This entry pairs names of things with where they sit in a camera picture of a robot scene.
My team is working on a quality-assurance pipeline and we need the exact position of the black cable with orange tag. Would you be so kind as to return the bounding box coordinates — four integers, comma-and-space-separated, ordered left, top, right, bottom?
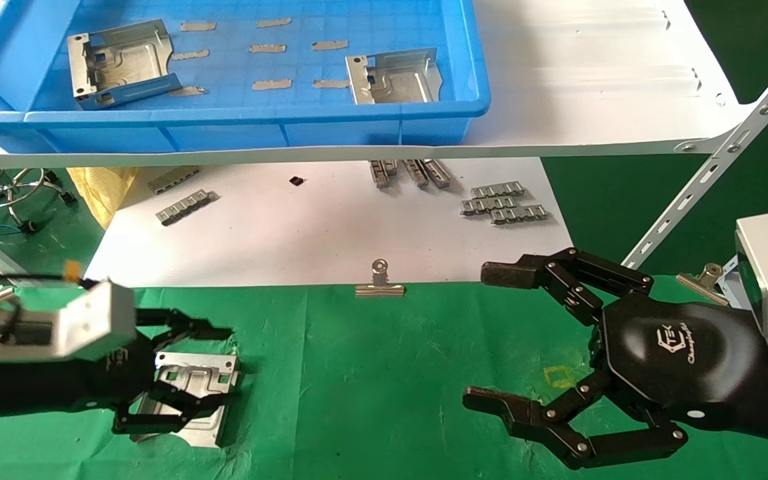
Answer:
0, 261, 101, 289

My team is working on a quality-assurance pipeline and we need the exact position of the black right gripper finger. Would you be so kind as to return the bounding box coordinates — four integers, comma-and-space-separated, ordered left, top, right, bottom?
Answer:
481, 247, 655, 327
462, 369, 689, 470

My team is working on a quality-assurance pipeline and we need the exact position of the sheet metal bracket part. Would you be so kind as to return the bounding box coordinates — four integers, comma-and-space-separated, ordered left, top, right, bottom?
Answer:
346, 48, 445, 106
129, 352, 241, 449
67, 19, 183, 111

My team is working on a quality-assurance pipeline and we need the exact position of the yellow cloth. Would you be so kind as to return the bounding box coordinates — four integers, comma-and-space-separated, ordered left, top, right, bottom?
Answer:
67, 167, 139, 229

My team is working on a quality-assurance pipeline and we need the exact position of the chrome stool base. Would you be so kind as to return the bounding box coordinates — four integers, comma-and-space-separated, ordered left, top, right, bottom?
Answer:
0, 168, 79, 235

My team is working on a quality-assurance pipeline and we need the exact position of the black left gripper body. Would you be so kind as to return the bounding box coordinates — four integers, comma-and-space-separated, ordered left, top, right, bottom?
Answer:
0, 325, 159, 422

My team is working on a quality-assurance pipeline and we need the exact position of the grey metal chain link strip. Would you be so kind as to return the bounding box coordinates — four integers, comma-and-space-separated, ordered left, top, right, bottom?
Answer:
149, 167, 201, 195
491, 205, 550, 225
471, 181, 525, 199
461, 196, 515, 216
155, 190, 216, 227

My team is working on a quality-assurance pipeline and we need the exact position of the white shelf board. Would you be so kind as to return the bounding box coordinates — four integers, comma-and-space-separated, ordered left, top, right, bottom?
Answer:
0, 0, 751, 169

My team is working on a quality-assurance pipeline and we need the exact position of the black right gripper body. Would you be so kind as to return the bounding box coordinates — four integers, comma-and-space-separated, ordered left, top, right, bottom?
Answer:
587, 293, 768, 447

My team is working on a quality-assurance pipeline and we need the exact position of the white lower board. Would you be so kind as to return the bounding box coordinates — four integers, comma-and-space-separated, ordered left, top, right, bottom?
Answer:
79, 158, 585, 289

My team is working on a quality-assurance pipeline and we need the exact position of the blue plastic tray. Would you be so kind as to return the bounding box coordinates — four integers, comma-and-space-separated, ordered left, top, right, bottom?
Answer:
0, 0, 493, 154

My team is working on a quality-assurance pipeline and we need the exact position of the small grey metal rail piece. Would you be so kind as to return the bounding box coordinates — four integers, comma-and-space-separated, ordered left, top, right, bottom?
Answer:
369, 160, 399, 189
403, 160, 429, 189
423, 159, 452, 189

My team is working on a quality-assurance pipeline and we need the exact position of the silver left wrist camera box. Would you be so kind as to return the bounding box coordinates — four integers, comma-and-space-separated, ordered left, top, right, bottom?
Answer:
0, 280, 137, 365

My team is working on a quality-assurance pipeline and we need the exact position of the green table cloth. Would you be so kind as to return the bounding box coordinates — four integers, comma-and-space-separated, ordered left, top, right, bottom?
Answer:
0, 275, 768, 480

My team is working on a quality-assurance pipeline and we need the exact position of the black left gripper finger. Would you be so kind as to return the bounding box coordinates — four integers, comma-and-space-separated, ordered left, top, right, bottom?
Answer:
113, 389, 235, 435
135, 307, 235, 351

